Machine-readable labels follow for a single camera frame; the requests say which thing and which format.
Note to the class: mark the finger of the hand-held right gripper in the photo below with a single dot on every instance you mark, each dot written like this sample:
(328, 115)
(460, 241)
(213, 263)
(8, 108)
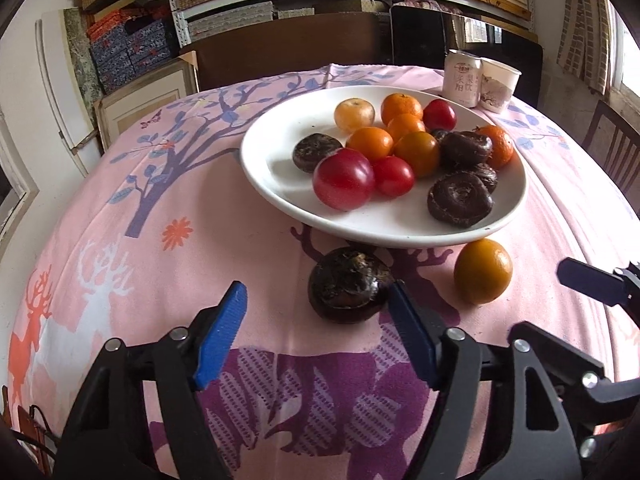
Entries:
(610, 395)
(590, 277)

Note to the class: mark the stack of blue patterned boxes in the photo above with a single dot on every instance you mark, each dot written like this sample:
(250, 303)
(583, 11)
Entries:
(120, 55)

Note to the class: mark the white board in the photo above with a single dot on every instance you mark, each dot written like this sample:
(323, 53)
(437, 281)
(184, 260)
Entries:
(52, 70)

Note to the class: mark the mottled green panel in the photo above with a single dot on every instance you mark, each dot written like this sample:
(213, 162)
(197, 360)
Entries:
(77, 60)

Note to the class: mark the black panel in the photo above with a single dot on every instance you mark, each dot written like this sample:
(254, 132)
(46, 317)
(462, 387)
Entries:
(415, 40)

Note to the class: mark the small greenish-yellow orange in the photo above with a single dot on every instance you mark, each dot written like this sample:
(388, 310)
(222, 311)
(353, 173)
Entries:
(417, 154)

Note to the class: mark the dark wooden chair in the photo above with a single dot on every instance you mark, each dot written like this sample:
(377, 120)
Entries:
(600, 130)

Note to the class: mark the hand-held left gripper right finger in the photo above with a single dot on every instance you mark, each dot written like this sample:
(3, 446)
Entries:
(415, 335)

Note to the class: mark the wooden picture frame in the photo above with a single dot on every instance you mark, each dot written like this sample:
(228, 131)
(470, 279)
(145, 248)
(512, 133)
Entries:
(140, 105)

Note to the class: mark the beige patterned curtain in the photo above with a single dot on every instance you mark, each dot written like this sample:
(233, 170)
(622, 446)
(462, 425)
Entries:
(580, 25)

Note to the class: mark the small orange mandarin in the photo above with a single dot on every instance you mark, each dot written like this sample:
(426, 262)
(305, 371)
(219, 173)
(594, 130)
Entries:
(401, 106)
(406, 129)

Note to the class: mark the dark red cherry tomato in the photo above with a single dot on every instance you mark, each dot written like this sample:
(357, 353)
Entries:
(439, 115)

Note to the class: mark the white window frame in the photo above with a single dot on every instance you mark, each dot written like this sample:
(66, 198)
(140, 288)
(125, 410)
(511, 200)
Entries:
(15, 195)

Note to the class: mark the brown bag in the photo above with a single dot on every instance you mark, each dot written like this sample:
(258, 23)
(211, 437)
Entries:
(25, 425)

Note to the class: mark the round yellow-orange orange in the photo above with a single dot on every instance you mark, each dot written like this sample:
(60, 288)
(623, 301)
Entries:
(483, 271)
(370, 143)

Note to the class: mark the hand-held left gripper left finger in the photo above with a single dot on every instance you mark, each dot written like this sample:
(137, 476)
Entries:
(220, 335)

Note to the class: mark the small red cherry tomato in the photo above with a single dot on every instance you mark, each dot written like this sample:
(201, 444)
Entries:
(395, 177)

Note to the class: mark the bright window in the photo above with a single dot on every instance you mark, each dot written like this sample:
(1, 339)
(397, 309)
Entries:
(627, 55)

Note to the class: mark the white drink can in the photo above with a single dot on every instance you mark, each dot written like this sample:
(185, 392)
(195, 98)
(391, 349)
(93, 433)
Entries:
(462, 77)

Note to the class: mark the pale yellow kumquat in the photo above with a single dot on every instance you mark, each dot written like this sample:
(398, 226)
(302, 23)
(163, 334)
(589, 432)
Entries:
(354, 113)

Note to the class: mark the pink deer print tablecloth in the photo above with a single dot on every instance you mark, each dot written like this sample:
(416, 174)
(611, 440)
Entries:
(200, 200)

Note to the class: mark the dark brown wooden board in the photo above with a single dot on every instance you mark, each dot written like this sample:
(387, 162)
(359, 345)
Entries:
(280, 45)

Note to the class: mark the white oval plate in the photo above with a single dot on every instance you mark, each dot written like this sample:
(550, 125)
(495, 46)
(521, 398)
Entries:
(277, 160)

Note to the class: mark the large dark water chestnut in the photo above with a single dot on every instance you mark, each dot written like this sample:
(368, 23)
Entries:
(350, 285)

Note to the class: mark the grey patterned box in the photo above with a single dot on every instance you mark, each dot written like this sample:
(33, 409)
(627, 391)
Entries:
(230, 20)

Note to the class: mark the deep orange tangerine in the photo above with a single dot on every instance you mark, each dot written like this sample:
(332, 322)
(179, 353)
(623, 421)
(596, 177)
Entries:
(501, 147)

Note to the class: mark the white paper cup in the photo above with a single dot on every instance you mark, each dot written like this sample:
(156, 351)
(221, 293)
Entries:
(497, 85)

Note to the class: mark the metal shelving rack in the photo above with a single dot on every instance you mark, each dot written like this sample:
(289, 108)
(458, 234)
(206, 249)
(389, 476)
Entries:
(175, 10)

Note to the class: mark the large red tomato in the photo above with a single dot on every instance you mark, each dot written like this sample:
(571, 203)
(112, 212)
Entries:
(344, 179)

